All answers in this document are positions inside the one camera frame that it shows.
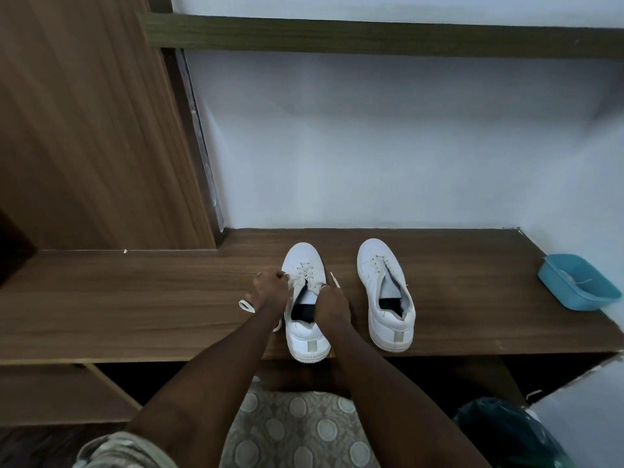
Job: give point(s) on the person's left hand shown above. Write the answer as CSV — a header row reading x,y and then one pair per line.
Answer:
x,y
265,293

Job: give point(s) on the beige patterned shirt sleeve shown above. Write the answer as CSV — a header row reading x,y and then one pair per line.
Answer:
x,y
119,452

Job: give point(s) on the brown wooden wardrobe panel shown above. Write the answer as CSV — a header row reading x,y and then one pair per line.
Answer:
x,y
92,126

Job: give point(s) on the blue plastic basin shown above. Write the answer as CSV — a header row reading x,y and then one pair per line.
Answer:
x,y
577,291

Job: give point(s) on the small white item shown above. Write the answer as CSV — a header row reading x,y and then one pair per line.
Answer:
x,y
567,276

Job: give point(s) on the person's left fingers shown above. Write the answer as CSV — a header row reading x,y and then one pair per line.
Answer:
x,y
279,280

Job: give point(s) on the person's right hand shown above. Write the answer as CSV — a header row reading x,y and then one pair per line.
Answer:
x,y
333,306

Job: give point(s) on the brown wooden lower shelf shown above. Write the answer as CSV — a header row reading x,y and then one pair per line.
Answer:
x,y
58,392

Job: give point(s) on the white sneaker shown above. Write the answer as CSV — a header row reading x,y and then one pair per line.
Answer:
x,y
390,319
304,338

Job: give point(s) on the person's right forearm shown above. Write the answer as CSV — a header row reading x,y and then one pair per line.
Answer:
x,y
390,399

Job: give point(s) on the person's left forearm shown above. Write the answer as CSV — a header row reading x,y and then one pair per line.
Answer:
x,y
219,380

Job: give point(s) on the dark wooden wall shelf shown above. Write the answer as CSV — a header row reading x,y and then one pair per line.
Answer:
x,y
370,37

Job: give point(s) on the person's right fingers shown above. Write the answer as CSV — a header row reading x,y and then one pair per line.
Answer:
x,y
325,290

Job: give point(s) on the dark green plastic bag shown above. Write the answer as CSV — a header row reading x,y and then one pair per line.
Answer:
x,y
509,436

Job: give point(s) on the patterned grey seat cushion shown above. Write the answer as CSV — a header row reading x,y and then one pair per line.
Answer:
x,y
297,428

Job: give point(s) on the white shoelace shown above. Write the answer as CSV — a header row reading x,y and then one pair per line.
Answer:
x,y
246,306

